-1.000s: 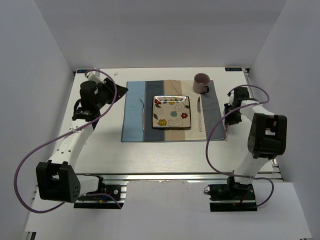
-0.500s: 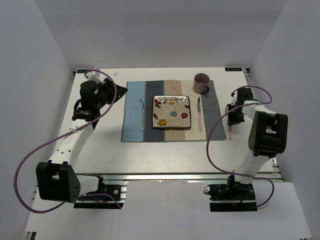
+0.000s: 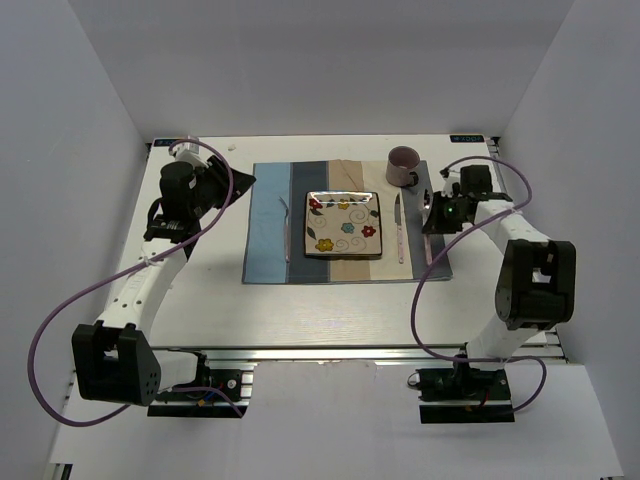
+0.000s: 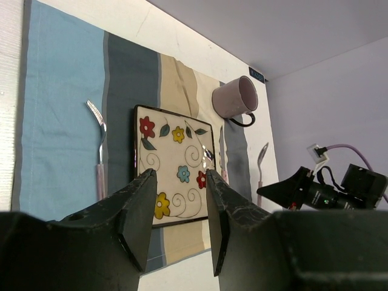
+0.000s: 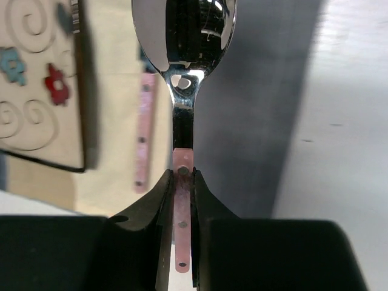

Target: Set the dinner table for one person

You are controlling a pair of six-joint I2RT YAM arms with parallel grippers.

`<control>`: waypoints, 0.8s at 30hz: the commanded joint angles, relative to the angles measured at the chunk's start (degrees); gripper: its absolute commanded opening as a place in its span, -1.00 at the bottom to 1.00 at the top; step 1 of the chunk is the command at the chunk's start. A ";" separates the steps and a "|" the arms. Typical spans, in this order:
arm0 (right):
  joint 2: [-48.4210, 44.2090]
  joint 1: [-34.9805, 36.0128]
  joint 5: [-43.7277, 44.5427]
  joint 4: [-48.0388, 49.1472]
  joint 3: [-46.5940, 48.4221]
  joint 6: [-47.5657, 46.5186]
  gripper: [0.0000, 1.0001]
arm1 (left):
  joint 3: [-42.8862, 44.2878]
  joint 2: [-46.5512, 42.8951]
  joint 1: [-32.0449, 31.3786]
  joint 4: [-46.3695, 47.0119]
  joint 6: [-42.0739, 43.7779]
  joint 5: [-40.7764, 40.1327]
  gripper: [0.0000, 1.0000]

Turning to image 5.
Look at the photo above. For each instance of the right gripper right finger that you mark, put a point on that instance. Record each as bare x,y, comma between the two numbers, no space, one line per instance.
233,253

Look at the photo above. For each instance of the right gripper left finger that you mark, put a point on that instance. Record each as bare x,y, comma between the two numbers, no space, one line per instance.
128,251

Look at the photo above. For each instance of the striped cloth placemat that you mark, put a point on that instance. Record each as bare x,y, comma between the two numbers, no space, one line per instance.
244,113

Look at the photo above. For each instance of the square floral plate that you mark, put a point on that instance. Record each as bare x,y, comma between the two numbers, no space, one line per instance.
43,96

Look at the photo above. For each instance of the pink handled knife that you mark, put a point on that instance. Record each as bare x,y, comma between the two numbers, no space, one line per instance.
147,95

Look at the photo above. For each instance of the pink handled spoon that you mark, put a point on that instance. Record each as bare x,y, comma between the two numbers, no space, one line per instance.
184,41

